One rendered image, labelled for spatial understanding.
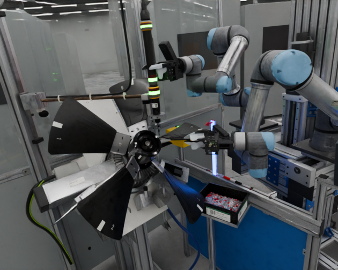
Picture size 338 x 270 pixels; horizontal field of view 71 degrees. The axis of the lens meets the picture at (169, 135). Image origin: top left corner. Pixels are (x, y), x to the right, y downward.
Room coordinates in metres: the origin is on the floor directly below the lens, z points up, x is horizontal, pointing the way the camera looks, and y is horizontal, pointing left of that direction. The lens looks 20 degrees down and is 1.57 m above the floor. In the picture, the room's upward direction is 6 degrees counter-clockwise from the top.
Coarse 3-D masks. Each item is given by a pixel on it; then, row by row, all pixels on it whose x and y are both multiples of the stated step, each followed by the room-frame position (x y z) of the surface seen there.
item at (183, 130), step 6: (180, 126) 1.15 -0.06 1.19; (186, 126) 1.14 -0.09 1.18; (198, 126) 1.15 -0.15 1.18; (168, 132) 1.09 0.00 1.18; (174, 132) 1.07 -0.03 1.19; (180, 132) 1.06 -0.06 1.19; (186, 132) 1.05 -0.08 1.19; (192, 132) 1.06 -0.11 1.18; (168, 138) 0.98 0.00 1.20; (174, 138) 0.97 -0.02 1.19; (180, 138) 0.98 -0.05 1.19; (204, 138) 1.01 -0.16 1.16
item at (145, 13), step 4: (144, 4) 0.97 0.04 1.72; (144, 8) 0.97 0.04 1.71; (144, 12) 0.96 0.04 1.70; (148, 12) 0.97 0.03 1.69; (144, 16) 0.96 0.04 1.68; (148, 16) 0.97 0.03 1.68; (152, 100) 0.96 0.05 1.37; (156, 100) 0.96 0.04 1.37; (152, 104) 0.97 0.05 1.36; (156, 104) 0.96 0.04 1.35; (152, 108) 0.97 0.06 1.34; (156, 108) 0.96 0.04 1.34; (156, 112) 0.96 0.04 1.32; (156, 120) 0.97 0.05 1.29
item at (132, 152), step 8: (136, 136) 0.88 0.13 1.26; (144, 136) 0.90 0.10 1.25; (152, 136) 0.92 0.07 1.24; (136, 144) 0.86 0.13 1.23; (144, 144) 0.88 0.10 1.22; (152, 144) 0.89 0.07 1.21; (160, 144) 0.89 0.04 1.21; (128, 152) 0.93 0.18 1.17; (136, 152) 0.84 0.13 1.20; (144, 152) 0.85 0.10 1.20; (152, 152) 0.87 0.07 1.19; (136, 160) 0.87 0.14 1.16; (144, 160) 0.86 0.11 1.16; (144, 168) 0.90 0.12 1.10
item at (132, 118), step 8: (128, 80) 1.15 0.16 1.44; (136, 80) 1.14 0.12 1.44; (144, 80) 1.14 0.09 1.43; (112, 88) 1.14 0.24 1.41; (136, 88) 1.11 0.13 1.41; (144, 88) 1.10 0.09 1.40; (120, 104) 1.08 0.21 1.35; (128, 104) 1.07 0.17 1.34; (136, 104) 1.05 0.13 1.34; (144, 104) 1.04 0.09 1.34; (128, 112) 1.04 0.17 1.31; (136, 112) 1.03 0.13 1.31; (144, 112) 1.01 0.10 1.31; (128, 120) 1.02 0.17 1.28; (136, 120) 1.01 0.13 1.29
